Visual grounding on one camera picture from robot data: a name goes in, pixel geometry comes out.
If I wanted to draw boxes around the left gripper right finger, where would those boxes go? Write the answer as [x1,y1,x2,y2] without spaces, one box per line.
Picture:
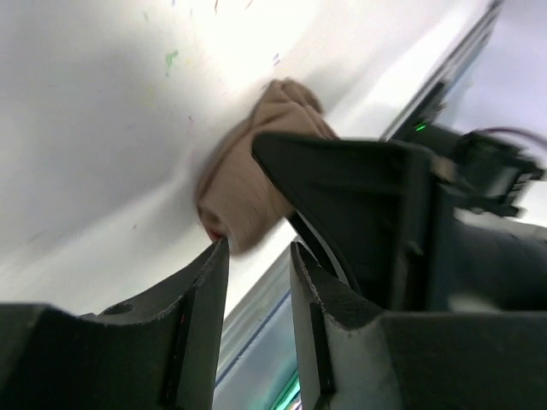
[291,243,546,409]

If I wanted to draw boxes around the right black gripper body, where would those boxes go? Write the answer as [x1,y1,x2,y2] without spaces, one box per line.
[394,123,546,312]

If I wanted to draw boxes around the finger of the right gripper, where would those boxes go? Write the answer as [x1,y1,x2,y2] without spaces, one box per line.
[251,133,432,310]

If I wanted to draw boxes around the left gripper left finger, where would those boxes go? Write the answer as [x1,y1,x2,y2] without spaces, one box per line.
[1,239,229,409]

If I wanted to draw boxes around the brown sock with striped cuff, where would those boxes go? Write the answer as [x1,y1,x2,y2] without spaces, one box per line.
[195,79,338,255]

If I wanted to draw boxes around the aluminium mounting rail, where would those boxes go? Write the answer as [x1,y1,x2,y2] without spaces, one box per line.
[217,1,501,393]

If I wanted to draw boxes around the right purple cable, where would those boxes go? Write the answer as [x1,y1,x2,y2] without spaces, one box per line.
[482,126,547,149]

